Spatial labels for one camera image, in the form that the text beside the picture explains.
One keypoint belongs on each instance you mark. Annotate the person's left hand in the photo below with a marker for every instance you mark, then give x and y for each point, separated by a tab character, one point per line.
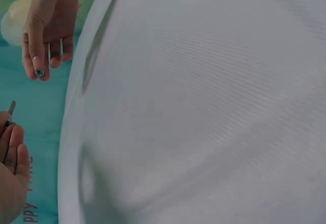
11	183

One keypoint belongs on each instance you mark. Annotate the person's right hand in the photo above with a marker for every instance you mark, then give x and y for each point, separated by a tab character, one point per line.
51	12

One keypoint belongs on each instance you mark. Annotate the silver hex nut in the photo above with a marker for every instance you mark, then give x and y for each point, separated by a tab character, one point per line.
39	72

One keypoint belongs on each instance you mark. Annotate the silver metal bolt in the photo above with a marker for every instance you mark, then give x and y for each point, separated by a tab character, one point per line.
10	112

